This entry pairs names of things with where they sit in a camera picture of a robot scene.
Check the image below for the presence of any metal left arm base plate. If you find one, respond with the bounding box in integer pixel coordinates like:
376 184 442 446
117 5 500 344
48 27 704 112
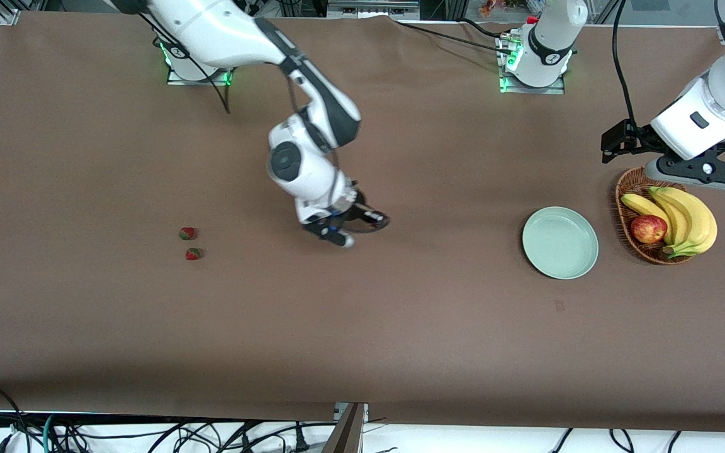
498 31 566 95

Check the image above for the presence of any red apple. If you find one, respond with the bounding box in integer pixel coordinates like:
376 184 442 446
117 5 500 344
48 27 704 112
630 215 668 245

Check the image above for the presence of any yellow banana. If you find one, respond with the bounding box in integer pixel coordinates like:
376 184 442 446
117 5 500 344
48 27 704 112
621 193 675 245
658 187 718 259
649 187 694 247

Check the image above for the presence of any brown table cover cloth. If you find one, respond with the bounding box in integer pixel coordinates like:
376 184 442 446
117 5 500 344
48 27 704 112
0 11 725 435

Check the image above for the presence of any aluminium frame bar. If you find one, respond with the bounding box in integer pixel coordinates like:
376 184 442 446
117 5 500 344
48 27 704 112
328 0 420 20

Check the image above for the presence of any orange background object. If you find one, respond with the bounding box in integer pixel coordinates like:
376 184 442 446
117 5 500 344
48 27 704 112
479 0 527 17

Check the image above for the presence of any brown wicker basket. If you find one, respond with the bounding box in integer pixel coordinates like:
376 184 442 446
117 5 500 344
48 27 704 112
615 167 697 266

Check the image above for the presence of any light green round plate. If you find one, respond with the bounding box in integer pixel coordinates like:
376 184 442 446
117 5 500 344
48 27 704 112
522 206 599 280

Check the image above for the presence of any black base power cable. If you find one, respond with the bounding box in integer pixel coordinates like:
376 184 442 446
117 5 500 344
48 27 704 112
394 19 519 55

